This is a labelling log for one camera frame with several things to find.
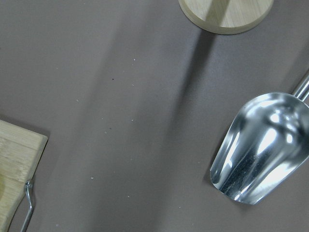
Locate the wooden mug tree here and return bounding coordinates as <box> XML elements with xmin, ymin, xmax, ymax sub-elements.
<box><xmin>179</xmin><ymin>0</ymin><xmax>274</xmax><ymax>35</ymax></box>

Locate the wooden cutting board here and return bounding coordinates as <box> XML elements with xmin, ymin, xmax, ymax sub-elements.
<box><xmin>0</xmin><ymin>120</ymin><xmax>48</xmax><ymax>232</ymax></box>

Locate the steel scoop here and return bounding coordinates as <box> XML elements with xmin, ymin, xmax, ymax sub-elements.
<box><xmin>210</xmin><ymin>75</ymin><xmax>309</xmax><ymax>205</ymax></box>

